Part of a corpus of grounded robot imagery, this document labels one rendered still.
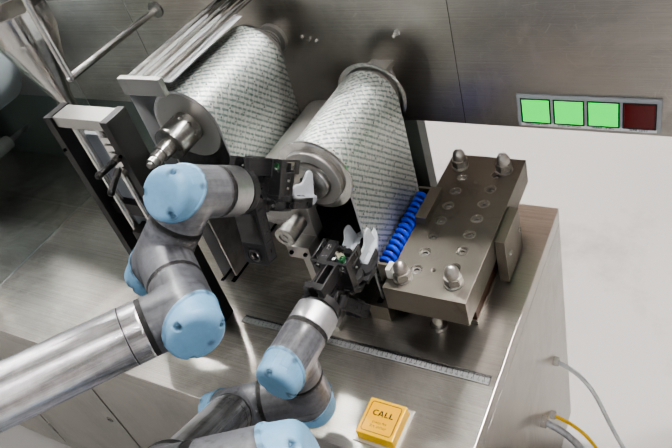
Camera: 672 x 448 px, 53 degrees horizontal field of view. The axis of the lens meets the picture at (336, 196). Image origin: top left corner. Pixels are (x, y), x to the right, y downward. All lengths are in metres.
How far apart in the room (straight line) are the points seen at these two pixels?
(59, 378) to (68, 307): 0.92
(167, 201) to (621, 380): 1.76
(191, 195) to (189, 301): 0.14
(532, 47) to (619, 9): 0.16
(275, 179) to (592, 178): 2.13
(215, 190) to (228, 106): 0.38
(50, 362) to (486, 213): 0.84
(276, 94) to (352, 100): 0.20
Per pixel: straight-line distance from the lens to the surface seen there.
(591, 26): 1.23
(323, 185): 1.15
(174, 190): 0.87
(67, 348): 0.85
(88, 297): 1.75
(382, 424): 1.21
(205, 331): 0.82
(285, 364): 1.05
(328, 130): 1.17
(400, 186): 1.36
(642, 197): 2.92
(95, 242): 1.91
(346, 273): 1.14
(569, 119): 1.33
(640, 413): 2.29
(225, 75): 1.28
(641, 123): 1.31
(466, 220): 1.34
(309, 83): 1.51
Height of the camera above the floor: 1.94
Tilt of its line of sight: 38 degrees down
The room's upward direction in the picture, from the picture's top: 18 degrees counter-clockwise
